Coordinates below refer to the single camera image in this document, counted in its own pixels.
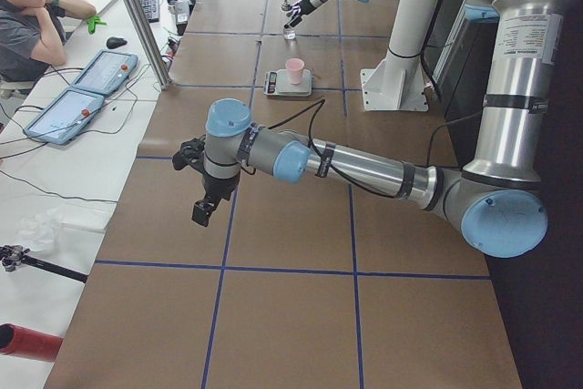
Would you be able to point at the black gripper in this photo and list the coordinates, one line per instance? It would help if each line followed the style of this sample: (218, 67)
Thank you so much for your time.
(218, 186)

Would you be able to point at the pink paper cup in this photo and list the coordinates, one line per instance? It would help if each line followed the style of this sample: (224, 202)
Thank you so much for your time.
(294, 69)

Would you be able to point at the crumpled clear plastic bag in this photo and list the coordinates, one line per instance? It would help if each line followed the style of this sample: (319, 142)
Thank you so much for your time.
(39, 233)

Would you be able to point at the black computer mouse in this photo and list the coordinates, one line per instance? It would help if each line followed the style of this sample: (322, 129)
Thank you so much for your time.
(115, 42)

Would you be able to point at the blue teach pendant near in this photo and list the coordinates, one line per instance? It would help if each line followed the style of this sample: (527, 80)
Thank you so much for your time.
(65, 117)

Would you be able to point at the digital kitchen scale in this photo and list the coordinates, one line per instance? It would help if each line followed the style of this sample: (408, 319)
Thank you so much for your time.
(277, 84)

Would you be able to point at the seated person grey shirt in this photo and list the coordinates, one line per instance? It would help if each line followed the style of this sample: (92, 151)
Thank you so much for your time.
(32, 36)

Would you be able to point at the black tripod rod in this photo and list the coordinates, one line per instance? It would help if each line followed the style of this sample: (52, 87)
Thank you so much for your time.
(13, 256)

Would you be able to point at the blue teach pendant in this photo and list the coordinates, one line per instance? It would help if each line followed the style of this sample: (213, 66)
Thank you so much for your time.
(65, 117)
(106, 72)

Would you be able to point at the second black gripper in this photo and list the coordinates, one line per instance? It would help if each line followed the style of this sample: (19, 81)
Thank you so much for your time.
(304, 5)

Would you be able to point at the blue teach pendant far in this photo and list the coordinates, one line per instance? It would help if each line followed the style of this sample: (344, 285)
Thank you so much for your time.
(106, 72)

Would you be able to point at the red cylinder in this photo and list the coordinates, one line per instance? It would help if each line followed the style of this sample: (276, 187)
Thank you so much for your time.
(26, 343)

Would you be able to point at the glass sauce bottle metal spout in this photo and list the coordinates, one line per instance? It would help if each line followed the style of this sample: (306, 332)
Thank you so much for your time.
(288, 31)

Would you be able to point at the green plastic tool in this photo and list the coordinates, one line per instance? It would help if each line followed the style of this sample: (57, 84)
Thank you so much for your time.
(93, 22)

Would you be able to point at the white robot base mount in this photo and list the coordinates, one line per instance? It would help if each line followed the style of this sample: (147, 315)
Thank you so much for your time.
(397, 83)

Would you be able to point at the aluminium frame post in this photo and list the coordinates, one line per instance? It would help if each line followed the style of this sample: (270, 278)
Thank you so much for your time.
(148, 42)

